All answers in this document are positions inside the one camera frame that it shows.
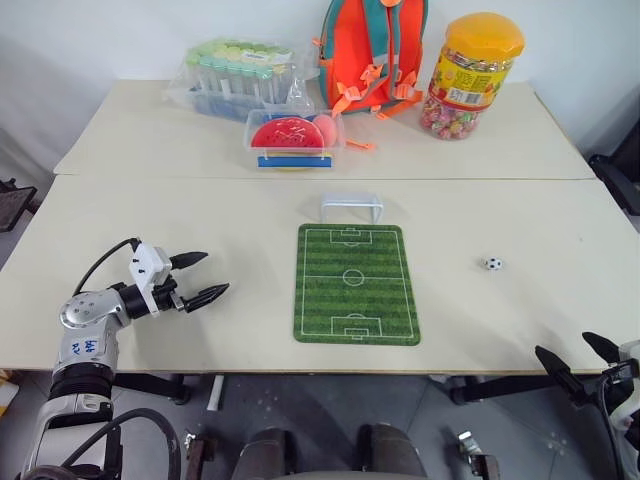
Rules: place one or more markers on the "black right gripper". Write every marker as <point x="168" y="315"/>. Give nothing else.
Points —
<point x="612" y="382"/>

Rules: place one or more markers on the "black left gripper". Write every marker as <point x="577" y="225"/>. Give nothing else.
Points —
<point x="165" y="295"/>

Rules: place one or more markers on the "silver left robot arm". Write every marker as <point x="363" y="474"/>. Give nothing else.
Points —
<point x="90" y="310"/>

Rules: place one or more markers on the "tiny soccer ball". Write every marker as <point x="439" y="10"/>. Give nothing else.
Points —
<point x="493" y="264"/>

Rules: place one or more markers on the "green soccer field mat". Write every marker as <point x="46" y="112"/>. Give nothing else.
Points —
<point x="355" y="285"/>

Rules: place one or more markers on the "black table base bar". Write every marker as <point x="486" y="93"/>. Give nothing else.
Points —
<point x="505" y="387"/>
<point x="150" y="386"/>

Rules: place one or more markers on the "white table leg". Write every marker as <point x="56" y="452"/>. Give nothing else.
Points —
<point x="216" y="392"/>

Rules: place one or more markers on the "metal caster wheel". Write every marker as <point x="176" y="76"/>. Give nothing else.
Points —
<point x="477" y="455"/>
<point x="199" y="452"/>

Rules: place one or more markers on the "blue strip label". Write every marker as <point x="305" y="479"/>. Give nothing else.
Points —
<point x="295" y="162"/>

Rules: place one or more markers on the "clear plastic box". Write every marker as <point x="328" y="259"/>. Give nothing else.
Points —
<point x="295" y="150"/>

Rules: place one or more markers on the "small white toy goal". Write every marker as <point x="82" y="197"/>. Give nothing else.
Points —
<point x="350" y="201"/>

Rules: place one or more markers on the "red watermelon slice toy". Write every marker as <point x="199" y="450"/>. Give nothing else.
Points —
<point x="287" y="132"/>

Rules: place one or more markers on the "dark rounded shape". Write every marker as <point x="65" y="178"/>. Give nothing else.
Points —
<point x="267" y="450"/>
<point x="390" y="447"/>

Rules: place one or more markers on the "black chair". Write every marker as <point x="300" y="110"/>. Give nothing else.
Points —
<point x="620" y="170"/>

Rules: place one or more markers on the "pink peach toy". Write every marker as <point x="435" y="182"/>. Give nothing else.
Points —
<point x="330" y="129"/>

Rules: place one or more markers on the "black crate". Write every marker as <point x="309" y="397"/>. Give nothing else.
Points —
<point x="12" y="202"/>

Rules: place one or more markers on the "plastic bag of test tubes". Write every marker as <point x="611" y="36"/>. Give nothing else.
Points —
<point x="235" y="75"/>

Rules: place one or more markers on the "orange teal backpack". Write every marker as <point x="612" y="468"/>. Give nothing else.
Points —
<point x="372" y="55"/>

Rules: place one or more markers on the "candy jar with yellow lid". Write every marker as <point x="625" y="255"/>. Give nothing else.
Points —
<point x="470" y="85"/>

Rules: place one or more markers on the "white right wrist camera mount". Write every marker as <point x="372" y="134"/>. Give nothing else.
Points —
<point x="632" y="350"/>

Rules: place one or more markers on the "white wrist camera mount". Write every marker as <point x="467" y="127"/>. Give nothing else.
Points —
<point x="145" y="262"/>
<point x="632" y="350"/>

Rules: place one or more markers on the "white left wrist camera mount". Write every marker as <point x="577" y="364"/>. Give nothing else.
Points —
<point x="145" y="262"/>

